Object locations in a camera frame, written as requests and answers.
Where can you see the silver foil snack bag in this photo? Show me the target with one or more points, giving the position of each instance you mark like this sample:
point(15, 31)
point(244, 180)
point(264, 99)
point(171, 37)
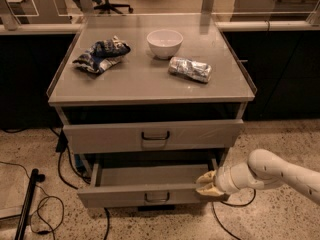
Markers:
point(190, 69)

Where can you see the grey drawer cabinet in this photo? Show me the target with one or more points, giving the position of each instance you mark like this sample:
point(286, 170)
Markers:
point(140, 89)

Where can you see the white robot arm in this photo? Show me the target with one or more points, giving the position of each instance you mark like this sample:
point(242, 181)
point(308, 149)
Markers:
point(262, 170)

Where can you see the background grey desk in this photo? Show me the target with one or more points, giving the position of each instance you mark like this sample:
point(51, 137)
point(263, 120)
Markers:
point(272, 10)

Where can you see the drawer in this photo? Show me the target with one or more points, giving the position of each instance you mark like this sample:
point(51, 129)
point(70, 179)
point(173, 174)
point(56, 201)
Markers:
point(145, 186)
point(130, 137)

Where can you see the white bowl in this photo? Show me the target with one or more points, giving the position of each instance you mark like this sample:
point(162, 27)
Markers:
point(164, 43)

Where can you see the black pole on floor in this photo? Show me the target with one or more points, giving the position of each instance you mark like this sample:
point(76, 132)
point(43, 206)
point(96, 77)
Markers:
point(34, 178)

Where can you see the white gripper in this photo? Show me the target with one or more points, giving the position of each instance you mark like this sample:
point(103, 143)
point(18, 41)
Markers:
point(222, 181)

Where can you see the blue white chip bag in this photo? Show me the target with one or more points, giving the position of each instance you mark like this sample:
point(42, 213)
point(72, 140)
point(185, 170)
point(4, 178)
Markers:
point(102, 55)

